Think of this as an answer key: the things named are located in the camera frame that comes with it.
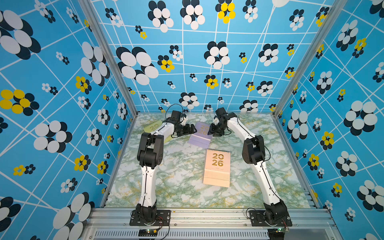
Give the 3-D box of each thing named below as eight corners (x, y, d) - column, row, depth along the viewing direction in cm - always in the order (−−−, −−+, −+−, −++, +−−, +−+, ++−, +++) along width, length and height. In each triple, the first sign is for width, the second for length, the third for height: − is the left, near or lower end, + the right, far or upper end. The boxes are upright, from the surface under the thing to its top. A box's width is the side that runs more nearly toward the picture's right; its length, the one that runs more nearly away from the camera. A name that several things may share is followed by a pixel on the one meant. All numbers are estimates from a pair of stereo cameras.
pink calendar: (202, 183, 87) (202, 180, 83) (206, 152, 100) (207, 148, 96) (229, 187, 85) (230, 184, 81) (229, 155, 98) (231, 151, 94)
